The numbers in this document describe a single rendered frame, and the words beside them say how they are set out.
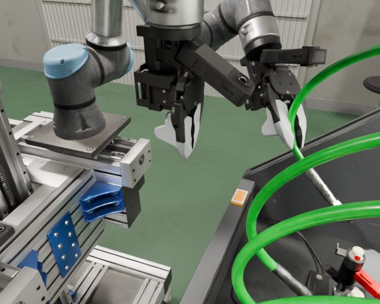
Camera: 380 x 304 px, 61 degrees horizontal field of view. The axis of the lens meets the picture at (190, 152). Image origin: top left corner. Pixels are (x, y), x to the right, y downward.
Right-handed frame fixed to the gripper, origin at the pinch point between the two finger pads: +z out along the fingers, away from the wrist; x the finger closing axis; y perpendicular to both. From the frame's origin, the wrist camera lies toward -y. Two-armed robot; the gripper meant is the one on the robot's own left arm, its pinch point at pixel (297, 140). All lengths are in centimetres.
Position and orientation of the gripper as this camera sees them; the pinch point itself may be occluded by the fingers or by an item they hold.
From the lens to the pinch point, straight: 61.4
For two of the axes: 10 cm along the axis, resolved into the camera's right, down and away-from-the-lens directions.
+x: -8.4, 0.9, -5.3
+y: -5.0, 2.6, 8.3
